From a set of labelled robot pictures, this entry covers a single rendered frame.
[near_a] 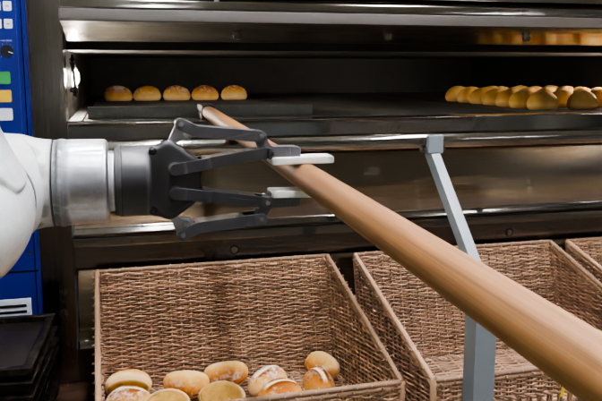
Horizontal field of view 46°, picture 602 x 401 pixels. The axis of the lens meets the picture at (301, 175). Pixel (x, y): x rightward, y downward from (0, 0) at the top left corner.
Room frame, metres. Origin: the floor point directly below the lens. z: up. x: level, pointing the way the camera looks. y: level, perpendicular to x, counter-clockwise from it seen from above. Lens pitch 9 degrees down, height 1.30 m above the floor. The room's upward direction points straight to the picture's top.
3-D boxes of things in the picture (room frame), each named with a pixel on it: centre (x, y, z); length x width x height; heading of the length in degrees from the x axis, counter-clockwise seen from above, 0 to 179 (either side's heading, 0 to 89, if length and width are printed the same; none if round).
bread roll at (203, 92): (2.66, 0.36, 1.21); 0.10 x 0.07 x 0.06; 101
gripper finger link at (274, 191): (0.79, 0.00, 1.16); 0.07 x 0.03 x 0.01; 104
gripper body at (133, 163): (0.75, 0.15, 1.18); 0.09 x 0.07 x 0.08; 104
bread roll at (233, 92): (2.69, 0.25, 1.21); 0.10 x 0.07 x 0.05; 102
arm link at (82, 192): (0.73, 0.22, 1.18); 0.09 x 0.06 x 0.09; 14
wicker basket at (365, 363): (1.40, 0.13, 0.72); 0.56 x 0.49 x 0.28; 105
